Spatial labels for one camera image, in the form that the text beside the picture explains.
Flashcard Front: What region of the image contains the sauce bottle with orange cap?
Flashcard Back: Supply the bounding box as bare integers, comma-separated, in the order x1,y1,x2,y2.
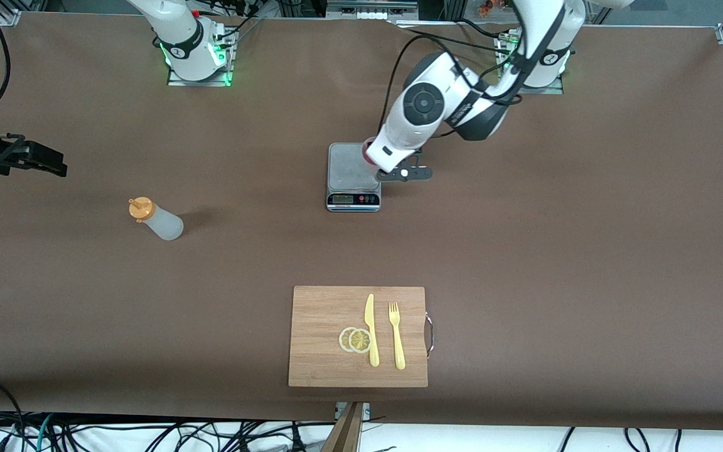
128,196,185,242

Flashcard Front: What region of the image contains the silver digital kitchen scale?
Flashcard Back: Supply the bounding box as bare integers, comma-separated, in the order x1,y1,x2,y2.
326,143,382,213

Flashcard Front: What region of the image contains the wooden cutting board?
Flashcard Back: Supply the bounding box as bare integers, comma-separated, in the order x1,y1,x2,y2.
288,286,434,388

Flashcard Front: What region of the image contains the yellow plastic knife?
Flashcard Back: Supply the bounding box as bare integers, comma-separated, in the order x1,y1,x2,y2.
365,294,380,368

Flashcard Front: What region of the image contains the yellow plastic fork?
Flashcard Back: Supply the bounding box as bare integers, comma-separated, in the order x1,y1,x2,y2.
388,301,406,370

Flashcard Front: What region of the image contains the brown table cover sheet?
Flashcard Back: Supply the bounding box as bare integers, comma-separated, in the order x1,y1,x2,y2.
0,11,723,431

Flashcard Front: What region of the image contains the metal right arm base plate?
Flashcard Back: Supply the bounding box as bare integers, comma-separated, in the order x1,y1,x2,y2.
167,28,237,87

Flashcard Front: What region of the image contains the teal floor cable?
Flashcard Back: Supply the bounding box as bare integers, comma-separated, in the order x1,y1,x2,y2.
34,413,56,452

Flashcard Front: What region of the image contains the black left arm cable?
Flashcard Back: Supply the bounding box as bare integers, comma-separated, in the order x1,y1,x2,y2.
388,0,566,136

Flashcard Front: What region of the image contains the wooden post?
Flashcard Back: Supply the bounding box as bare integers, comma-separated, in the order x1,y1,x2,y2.
321,402,365,452

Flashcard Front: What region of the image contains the metal corner bracket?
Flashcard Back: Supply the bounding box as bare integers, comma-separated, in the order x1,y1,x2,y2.
335,402,372,422

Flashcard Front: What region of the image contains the black cable on table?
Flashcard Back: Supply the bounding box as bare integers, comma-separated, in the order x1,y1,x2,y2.
393,19,516,57

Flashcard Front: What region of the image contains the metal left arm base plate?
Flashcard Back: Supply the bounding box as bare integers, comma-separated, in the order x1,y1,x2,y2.
498,38,565,95

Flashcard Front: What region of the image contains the looped black floor cable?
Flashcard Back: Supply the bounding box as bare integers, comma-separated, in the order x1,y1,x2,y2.
624,428,652,452

